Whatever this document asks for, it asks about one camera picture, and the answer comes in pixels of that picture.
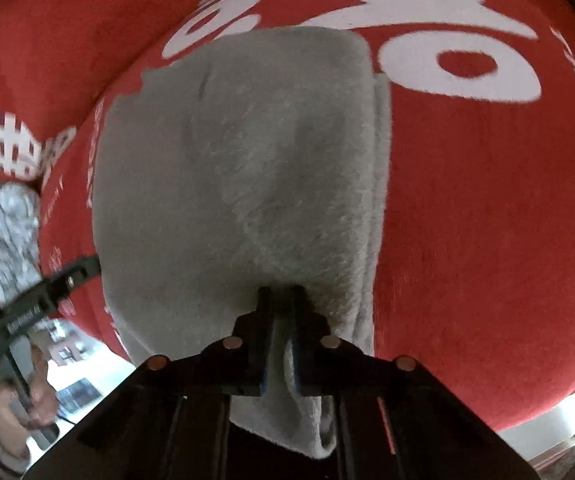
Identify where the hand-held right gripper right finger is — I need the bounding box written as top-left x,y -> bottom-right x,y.
291,285 -> 539,480

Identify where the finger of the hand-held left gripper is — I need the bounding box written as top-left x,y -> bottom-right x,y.
0,255 -> 103,375

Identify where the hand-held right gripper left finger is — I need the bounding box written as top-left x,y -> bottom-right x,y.
25,286 -> 276,480

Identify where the grey knit sweater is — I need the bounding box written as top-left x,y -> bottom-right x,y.
90,25 -> 394,462

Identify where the person's left hand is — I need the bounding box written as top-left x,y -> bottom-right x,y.
0,347 -> 61,433

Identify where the white grey patterned cloth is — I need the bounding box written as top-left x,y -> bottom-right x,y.
0,177 -> 44,332

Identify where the dark flat device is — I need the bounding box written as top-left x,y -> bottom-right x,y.
56,376 -> 102,415

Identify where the pale pink round object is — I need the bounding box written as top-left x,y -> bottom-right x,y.
0,420 -> 31,468

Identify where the red printed blanket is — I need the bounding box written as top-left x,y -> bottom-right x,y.
0,0 -> 575,432

